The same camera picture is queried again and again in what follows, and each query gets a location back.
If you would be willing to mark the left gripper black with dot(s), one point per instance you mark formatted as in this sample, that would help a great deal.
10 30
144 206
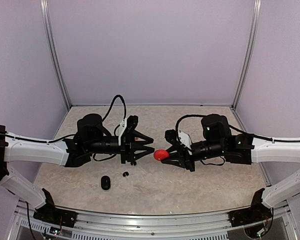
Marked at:
126 152

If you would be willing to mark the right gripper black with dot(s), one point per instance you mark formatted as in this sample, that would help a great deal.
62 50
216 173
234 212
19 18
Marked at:
185 160

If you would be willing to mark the red earbud charging case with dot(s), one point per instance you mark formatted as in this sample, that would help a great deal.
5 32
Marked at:
160 155

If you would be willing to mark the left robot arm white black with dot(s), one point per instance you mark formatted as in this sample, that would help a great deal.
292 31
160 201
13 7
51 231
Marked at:
73 151

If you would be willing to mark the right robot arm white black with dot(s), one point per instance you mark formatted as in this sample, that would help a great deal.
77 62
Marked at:
222 140

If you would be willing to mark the black earbud charging case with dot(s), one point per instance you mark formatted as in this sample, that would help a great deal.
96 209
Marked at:
105 182

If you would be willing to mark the black earbud lower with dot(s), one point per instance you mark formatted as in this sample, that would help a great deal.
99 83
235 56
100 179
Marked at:
125 174

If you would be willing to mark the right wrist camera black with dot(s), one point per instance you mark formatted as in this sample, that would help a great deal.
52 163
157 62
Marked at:
170 136

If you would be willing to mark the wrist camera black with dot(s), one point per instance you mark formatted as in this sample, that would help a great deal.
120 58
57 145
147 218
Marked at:
132 122
170 136

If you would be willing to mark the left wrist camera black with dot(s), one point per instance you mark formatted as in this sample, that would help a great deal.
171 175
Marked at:
132 122

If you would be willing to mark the aluminium front rail frame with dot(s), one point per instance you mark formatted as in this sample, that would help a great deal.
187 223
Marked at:
92 225

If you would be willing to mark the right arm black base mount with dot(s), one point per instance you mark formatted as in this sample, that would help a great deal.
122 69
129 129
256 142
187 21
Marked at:
256 212

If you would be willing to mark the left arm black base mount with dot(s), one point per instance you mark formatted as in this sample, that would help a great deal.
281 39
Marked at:
49 213

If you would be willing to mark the right aluminium corner post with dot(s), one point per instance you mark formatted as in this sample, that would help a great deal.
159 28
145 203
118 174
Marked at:
248 53

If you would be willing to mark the aluminium corner post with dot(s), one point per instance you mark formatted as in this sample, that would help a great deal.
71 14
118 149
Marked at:
248 53
44 5

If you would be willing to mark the left aluminium corner post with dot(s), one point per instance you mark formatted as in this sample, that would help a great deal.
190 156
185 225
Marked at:
44 5

